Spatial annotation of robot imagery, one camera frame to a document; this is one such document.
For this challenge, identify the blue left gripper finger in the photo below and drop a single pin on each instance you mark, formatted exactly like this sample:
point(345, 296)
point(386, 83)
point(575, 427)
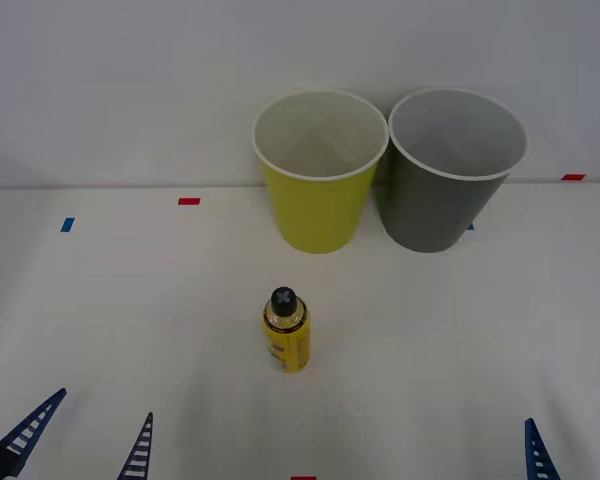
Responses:
point(27, 432)
point(141, 450)

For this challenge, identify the yellow bottle with black cap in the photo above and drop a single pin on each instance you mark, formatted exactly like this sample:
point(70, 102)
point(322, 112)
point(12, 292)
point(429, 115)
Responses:
point(291, 340)

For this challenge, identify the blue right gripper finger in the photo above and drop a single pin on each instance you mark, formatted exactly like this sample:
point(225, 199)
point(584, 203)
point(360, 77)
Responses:
point(537, 452)

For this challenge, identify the grey plastic bin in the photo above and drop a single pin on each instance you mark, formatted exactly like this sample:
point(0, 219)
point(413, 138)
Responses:
point(430, 210)

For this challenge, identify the yellow-green plastic bin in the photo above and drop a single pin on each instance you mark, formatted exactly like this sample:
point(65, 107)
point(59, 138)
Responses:
point(315, 215)

